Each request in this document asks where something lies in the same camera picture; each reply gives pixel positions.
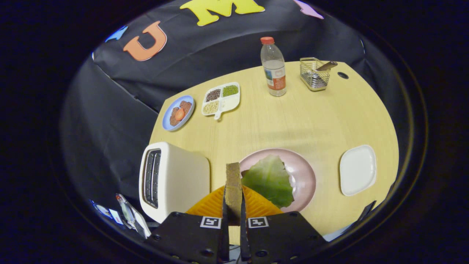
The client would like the clear bottle with red cap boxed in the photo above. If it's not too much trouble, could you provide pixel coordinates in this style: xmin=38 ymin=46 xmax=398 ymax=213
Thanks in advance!
xmin=260 ymin=36 xmax=287 ymax=97

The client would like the green lettuce leaf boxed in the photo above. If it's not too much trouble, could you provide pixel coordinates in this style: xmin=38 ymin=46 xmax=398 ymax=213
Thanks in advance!
xmin=241 ymin=154 xmax=295 ymax=209

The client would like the metal wire basket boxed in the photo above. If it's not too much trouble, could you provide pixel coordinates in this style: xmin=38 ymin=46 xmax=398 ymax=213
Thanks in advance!
xmin=300 ymin=57 xmax=330 ymax=91

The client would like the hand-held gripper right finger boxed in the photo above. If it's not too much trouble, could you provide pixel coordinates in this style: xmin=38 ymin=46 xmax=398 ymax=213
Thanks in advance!
xmin=240 ymin=186 xmax=327 ymax=264

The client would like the pink plate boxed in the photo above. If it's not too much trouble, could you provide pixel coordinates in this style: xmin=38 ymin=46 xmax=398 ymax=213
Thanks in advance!
xmin=239 ymin=148 xmax=317 ymax=213

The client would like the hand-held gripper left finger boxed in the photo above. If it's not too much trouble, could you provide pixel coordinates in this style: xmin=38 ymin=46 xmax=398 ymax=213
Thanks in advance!
xmin=152 ymin=185 xmax=229 ymax=264

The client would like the black backdrop cloth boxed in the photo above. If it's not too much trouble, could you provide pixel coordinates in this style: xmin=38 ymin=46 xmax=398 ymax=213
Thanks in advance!
xmin=60 ymin=0 xmax=403 ymax=228

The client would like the wooden handled knife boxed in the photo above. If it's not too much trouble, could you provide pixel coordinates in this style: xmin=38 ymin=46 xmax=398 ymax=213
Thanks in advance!
xmin=311 ymin=61 xmax=338 ymax=79

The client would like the small white dish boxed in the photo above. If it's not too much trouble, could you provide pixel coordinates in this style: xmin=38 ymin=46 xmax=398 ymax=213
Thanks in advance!
xmin=339 ymin=144 xmax=377 ymax=197

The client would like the olive brown toast slice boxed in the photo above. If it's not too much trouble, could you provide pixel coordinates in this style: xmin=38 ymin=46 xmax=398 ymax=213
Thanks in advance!
xmin=224 ymin=162 xmax=243 ymax=216

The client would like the blue plate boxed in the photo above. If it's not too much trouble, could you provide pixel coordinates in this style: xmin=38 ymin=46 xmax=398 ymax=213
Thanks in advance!
xmin=162 ymin=95 xmax=195 ymax=132

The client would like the white divided tray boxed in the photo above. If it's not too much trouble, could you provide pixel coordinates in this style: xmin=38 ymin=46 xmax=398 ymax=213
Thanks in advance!
xmin=202 ymin=82 xmax=241 ymax=121

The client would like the white toaster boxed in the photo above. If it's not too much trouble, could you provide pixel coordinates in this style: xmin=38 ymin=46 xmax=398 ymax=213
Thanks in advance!
xmin=139 ymin=142 xmax=211 ymax=224

